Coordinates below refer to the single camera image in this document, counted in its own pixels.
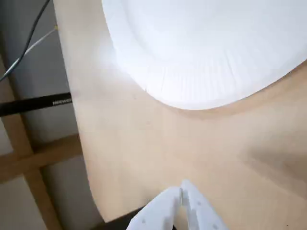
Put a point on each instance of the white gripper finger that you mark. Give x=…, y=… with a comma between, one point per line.
x=153, y=215
x=204, y=218

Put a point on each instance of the white paper plate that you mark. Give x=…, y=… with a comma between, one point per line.
x=192, y=48

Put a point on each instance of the black table clamp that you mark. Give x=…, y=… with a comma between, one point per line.
x=115, y=222

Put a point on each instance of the black stand pole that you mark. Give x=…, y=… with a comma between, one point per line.
x=28, y=105

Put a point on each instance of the wooden shelf frame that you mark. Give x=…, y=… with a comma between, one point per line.
x=48, y=153

